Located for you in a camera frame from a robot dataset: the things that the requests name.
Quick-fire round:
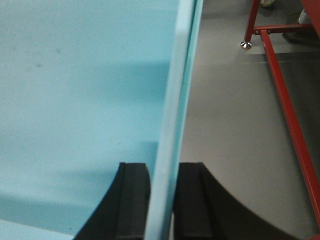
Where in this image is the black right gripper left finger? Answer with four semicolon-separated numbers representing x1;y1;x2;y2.
74;162;151;240

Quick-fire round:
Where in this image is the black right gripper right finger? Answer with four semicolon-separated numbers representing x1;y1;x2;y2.
173;162;293;240

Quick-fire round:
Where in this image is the light blue plastic bin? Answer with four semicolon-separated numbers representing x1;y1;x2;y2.
0;0;203;240

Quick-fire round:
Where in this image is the chrome levelling foot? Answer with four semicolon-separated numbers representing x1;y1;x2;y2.
240;40;253;50

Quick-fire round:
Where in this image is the red metal frame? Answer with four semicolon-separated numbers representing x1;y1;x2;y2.
243;0;320;225

